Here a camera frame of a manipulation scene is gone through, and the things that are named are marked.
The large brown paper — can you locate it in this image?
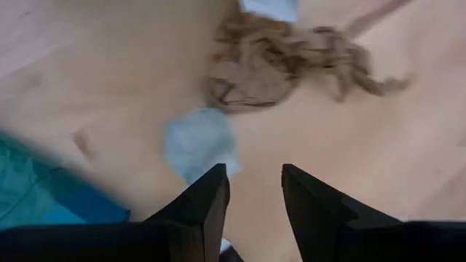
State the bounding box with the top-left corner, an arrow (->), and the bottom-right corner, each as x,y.
205,10 -> 416,114

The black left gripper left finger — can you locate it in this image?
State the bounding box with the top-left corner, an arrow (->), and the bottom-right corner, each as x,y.
0,162 -> 231,262

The blue plastic trash bag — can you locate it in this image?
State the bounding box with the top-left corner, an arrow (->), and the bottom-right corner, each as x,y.
0,130 -> 131,231

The pale paper ball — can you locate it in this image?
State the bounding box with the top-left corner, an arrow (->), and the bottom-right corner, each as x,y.
162,107 -> 243,185

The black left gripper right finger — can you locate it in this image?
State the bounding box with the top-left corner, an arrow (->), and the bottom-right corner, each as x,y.
280,162 -> 466,262

